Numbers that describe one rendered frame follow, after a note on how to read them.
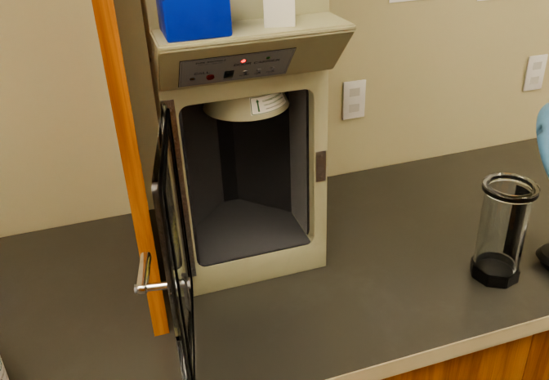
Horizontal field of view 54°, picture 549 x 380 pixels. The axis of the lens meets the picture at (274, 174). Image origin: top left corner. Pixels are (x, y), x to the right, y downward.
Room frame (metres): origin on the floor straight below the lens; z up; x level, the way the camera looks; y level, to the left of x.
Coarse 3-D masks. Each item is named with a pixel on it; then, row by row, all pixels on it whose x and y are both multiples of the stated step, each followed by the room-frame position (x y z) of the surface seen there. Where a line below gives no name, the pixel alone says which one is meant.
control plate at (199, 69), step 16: (288, 48) 0.87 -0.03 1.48; (192, 64) 0.83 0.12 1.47; (208, 64) 0.84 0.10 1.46; (224, 64) 0.85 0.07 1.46; (240, 64) 0.87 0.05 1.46; (256, 64) 0.88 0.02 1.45; (272, 64) 0.89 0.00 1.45; (288, 64) 0.91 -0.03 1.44; (208, 80) 0.88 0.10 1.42; (224, 80) 0.89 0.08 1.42
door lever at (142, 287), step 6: (144, 252) 0.70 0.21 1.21; (144, 258) 0.68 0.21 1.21; (150, 258) 0.69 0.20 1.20; (144, 264) 0.67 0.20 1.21; (150, 264) 0.68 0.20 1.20; (138, 270) 0.65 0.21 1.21; (144, 270) 0.65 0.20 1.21; (138, 276) 0.64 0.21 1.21; (144, 276) 0.64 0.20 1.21; (138, 282) 0.62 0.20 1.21; (144, 282) 0.62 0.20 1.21; (156, 282) 0.63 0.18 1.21; (162, 282) 0.62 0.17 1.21; (138, 288) 0.61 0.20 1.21; (144, 288) 0.61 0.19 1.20; (150, 288) 0.62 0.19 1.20; (156, 288) 0.62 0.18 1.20; (162, 288) 0.62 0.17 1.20; (138, 294) 0.61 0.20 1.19
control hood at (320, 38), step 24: (240, 24) 0.91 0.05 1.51; (312, 24) 0.89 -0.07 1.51; (336, 24) 0.88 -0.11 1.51; (168, 48) 0.79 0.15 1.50; (192, 48) 0.80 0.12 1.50; (216, 48) 0.82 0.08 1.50; (240, 48) 0.83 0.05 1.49; (264, 48) 0.85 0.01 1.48; (312, 48) 0.89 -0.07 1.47; (336, 48) 0.91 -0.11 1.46; (168, 72) 0.83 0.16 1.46; (288, 72) 0.93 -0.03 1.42
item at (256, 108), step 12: (252, 96) 0.98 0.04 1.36; (264, 96) 0.98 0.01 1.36; (276, 96) 1.00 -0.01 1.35; (204, 108) 1.02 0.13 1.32; (216, 108) 0.98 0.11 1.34; (228, 108) 0.97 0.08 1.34; (240, 108) 0.97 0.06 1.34; (252, 108) 0.97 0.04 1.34; (264, 108) 0.97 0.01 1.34; (276, 108) 0.99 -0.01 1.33; (228, 120) 0.96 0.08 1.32; (240, 120) 0.96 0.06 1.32; (252, 120) 0.96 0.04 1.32
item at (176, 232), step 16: (160, 128) 0.76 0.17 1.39; (160, 144) 0.71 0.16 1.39; (176, 192) 0.83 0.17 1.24; (160, 208) 0.58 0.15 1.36; (176, 208) 0.79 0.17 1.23; (160, 224) 0.58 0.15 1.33; (176, 224) 0.75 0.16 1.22; (160, 240) 0.58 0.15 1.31; (176, 240) 0.72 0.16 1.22; (176, 256) 0.68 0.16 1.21; (176, 320) 0.58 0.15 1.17; (176, 336) 0.58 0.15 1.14
